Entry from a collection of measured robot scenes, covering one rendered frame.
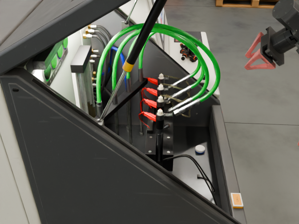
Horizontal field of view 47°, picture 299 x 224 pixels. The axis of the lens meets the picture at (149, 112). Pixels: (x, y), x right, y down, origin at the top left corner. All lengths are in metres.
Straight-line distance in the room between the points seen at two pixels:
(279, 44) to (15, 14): 0.65
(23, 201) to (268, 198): 1.80
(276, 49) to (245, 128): 2.07
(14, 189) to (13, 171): 0.07
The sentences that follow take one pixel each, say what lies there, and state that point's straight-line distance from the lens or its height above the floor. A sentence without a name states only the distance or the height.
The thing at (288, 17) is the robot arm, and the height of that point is 1.50.
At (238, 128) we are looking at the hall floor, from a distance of 2.98.
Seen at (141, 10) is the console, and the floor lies 1.34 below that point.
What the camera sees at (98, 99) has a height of 1.17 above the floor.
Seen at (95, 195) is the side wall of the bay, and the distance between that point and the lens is 0.90.
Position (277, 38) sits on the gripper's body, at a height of 1.43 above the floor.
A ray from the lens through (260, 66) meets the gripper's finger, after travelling 0.99.
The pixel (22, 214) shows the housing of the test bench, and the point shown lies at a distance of 1.02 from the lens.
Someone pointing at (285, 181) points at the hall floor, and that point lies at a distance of 2.62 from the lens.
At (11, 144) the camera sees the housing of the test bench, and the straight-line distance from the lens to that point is 0.84.
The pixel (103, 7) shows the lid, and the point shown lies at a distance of 0.60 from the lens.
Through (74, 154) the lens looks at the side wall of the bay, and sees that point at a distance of 0.81.
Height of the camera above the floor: 1.78
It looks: 35 degrees down
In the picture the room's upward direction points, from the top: straight up
